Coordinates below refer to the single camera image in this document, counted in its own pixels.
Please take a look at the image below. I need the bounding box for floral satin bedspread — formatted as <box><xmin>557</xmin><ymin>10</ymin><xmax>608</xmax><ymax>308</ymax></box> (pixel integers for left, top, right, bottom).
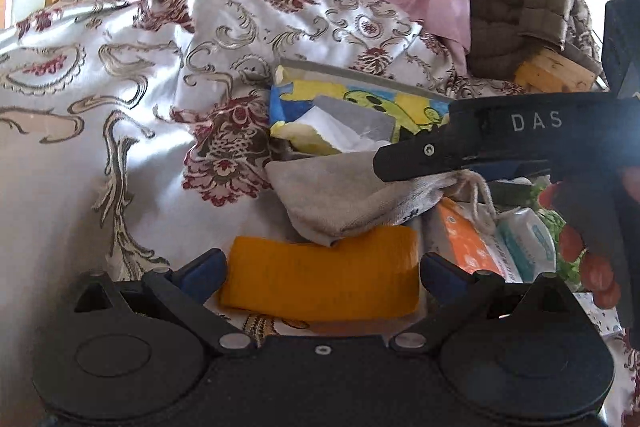
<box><xmin>1</xmin><ymin>0</ymin><xmax>639</xmax><ymax>426</ymax></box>

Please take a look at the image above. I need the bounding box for grey tray with cartoon print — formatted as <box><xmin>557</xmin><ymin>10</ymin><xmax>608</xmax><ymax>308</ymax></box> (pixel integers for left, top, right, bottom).
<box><xmin>269</xmin><ymin>60</ymin><xmax>450</xmax><ymax>144</ymax></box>

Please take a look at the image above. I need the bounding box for orange white medicine box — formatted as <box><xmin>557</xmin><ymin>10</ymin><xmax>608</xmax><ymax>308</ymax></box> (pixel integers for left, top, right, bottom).
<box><xmin>422</xmin><ymin>197</ymin><xmax>523</xmax><ymax>283</ymax></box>

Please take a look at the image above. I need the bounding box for yellow cardboard box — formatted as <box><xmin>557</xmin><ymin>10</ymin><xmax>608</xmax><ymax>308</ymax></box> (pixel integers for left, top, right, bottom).
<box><xmin>514</xmin><ymin>48</ymin><xmax>597</xmax><ymax>93</ymax></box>

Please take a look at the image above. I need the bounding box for white plastic wipes packet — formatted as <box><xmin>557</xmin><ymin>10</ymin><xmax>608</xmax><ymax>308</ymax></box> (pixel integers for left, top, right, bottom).
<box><xmin>497</xmin><ymin>208</ymin><xmax>556</xmax><ymax>283</ymax></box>

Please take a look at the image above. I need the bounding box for person's right hand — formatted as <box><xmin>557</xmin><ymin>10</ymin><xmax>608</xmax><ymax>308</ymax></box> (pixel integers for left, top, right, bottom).
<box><xmin>538</xmin><ymin>167</ymin><xmax>639</xmax><ymax>310</ymax></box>

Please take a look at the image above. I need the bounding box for white tissue paper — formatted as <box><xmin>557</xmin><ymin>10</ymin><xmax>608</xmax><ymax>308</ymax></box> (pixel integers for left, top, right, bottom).
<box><xmin>271</xmin><ymin>107</ymin><xmax>390</xmax><ymax>156</ymax></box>

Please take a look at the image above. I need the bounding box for olive quilted jacket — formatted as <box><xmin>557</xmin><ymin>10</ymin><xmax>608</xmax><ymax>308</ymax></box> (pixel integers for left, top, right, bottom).
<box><xmin>466</xmin><ymin>0</ymin><xmax>603</xmax><ymax>80</ymax></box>

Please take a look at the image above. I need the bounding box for grey drawstring pouch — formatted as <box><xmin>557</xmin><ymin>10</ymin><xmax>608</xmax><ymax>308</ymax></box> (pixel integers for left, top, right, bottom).
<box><xmin>266</xmin><ymin>152</ymin><xmax>498</xmax><ymax>246</ymax></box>

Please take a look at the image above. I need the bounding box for orange cloth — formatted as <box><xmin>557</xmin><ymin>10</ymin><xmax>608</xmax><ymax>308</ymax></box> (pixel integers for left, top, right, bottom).
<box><xmin>219</xmin><ymin>227</ymin><xmax>420</xmax><ymax>323</ymax></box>

